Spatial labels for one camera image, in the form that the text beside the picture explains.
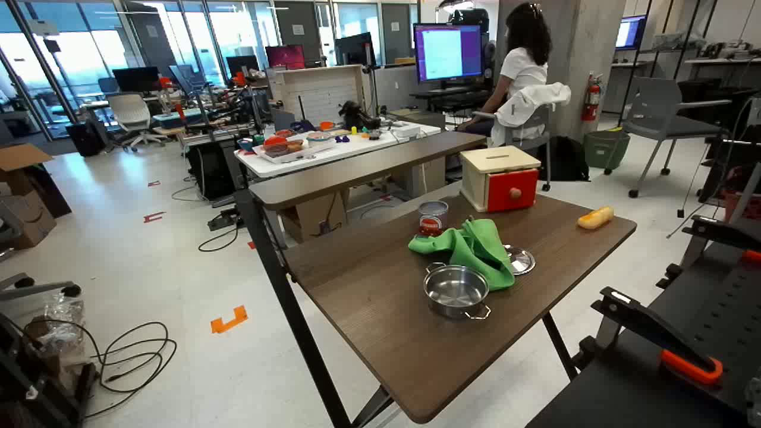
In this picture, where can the long brown desk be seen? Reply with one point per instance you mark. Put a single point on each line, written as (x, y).
(313, 201)

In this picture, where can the green waste bin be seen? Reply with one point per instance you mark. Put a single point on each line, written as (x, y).
(606, 147)

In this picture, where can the green towel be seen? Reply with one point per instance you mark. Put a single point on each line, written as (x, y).
(476, 246)

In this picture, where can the seated person white shirt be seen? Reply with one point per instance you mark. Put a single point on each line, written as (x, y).
(524, 65)

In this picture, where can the small blue monitor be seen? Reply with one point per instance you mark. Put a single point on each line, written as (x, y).
(628, 32)

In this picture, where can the white cluttered table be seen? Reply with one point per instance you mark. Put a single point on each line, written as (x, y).
(262, 164)

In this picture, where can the black clamp orange handle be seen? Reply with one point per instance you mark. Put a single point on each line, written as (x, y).
(677, 350)

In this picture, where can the cardboard box left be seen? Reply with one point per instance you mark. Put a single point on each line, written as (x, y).
(31, 201)

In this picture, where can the red fire extinguisher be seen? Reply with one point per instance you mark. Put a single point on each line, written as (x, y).
(594, 98)

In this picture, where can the wooden box red drawer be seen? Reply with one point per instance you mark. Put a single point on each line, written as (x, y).
(500, 179)

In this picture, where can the steel pot with handles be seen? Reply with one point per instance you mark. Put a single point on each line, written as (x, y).
(456, 293)

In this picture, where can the brown folding table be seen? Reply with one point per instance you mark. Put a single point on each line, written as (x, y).
(425, 329)

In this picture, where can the steel pot lid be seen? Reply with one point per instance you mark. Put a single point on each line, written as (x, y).
(521, 260)

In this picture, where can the small red-filled steel cup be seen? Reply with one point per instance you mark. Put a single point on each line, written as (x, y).
(433, 216)

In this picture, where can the white office chair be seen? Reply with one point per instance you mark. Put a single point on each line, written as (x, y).
(135, 116)

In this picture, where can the large computer monitor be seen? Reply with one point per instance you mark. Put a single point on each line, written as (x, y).
(447, 50)

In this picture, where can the grey office chair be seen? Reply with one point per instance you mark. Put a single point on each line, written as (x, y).
(656, 109)

